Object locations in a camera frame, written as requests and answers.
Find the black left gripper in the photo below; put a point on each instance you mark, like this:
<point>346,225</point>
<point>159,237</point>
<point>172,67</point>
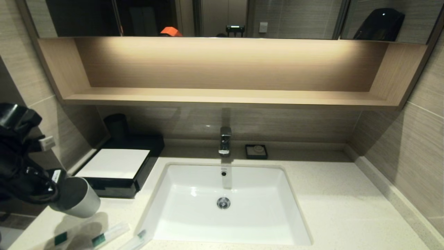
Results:
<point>36,163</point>

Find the grey plastic cup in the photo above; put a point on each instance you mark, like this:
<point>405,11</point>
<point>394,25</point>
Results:
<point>85,203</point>

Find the white square plate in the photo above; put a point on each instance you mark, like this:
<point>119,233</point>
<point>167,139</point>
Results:
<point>114,163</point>

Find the black amenity box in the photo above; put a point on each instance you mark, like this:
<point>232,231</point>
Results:
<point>114,191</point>

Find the wrapped toothbrush with green label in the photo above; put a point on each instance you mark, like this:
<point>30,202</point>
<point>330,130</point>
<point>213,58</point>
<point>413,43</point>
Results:
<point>98,239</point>
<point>60,238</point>

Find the black tumbler cup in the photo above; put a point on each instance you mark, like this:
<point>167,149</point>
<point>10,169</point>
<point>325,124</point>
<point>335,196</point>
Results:
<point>116,126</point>

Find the small item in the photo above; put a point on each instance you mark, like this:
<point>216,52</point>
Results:
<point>140,235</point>

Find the white ceramic sink basin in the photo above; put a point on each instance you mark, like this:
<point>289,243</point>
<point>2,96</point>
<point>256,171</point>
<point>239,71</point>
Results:
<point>194,215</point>

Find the chrome sink faucet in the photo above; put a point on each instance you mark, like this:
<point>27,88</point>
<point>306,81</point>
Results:
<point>225,139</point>

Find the chrome sink drain stopper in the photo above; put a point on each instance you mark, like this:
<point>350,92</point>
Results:
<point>223,203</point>

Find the black square soap dish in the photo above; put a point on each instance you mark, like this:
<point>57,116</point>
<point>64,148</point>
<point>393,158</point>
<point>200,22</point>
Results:
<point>249,153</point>

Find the round white soap bar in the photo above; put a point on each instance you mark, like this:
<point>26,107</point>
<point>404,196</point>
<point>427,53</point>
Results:
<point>258,149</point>

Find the wooden wall shelf niche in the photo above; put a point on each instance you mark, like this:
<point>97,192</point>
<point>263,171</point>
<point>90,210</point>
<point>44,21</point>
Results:
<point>225,97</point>

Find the wall mirror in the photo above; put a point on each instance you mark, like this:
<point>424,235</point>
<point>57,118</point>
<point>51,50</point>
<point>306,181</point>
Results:
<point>295,17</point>

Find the black glossy wall dispenser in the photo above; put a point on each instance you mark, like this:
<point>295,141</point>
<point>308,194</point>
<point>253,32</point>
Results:
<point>378,25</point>

